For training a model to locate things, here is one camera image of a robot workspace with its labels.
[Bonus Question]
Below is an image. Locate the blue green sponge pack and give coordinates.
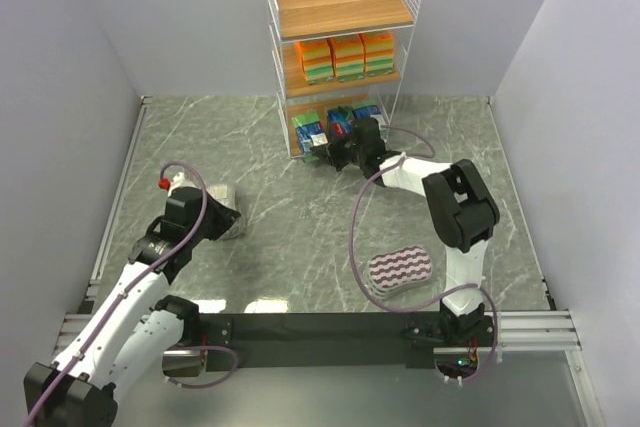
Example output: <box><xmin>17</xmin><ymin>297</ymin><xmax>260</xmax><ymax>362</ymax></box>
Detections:
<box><xmin>352</xmin><ymin>100</ymin><xmax>388</xmax><ymax>135</ymax></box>
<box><xmin>327</xmin><ymin>106</ymin><xmax>354</xmax><ymax>141</ymax></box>

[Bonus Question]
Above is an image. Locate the silver mesh scrubber pack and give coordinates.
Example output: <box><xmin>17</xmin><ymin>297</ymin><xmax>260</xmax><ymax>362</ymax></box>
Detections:
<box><xmin>207</xmin><ymin>183</ymin><xmax>246</xmax><ymax>241</ymax></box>

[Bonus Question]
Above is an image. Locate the orange sponge pack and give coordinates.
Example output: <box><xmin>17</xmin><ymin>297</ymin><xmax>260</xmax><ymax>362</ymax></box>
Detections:
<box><xmin>294</xmin><ymin>39</ymin><xmax>334</xmax><ymax>84</ymax></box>
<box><xmin>328</xmin><ymin>34</ymin><xmax>364</xmax><ymax>82</ymax></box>
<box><xmin>360</xmin><ymin>30</ymin><xmax>395</xmax><ymax>77</ymax></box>

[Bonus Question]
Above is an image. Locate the purple wavy sponge pack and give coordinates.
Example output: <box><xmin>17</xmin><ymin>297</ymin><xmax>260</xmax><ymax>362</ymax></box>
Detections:
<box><xmin>364</xmin><ymin>246</ymin><xmax>433</xmax><ymax>299</ymax></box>

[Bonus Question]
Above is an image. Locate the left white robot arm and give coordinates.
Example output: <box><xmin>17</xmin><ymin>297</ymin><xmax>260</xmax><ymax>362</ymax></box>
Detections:
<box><xmin>23</xmin><ymin>179</ymin><xmax>244</xmax><ymax>426</ymax></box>

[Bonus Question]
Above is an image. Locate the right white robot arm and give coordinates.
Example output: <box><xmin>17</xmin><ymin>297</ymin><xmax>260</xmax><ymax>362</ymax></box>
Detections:
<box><xmin>311</xmin><ymin>117</ymin><xmax>500</xmax><ymax>342</ymax></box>

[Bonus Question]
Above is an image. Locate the black front base bar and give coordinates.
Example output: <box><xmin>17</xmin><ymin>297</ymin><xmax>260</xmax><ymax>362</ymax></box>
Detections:
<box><xmin>200</xmin><ymin>312</ymin><xmax>493</xmax><ymax>369</ymax></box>

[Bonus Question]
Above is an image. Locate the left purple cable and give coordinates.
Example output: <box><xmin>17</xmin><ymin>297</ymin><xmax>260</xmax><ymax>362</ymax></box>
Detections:
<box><xmin>19</xmin><ymin>161</ymin><xmax>241</xmax><ymax>427</ymax></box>

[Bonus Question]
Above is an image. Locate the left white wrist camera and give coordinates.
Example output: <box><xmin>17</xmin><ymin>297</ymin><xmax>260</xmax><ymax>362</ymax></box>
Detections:
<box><xmin>157</xmin><ymin>172</ymin><xmax>200</xmax><ymax>197</ymax></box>

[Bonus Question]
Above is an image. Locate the white wire wooden shelf rack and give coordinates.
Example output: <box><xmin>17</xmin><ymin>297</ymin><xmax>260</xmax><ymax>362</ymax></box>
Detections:
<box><xmin>266</xmin><ymin>0</ymin><xmax>422</xmax><ymax>158</ymax></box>

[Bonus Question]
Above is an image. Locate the aluminium frame rail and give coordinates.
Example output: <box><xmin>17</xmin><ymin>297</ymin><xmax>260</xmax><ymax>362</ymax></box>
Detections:
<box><xmin>55</xmin><ymin>94</ymin><xmax>601</xmax><ymax>427</ymax></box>

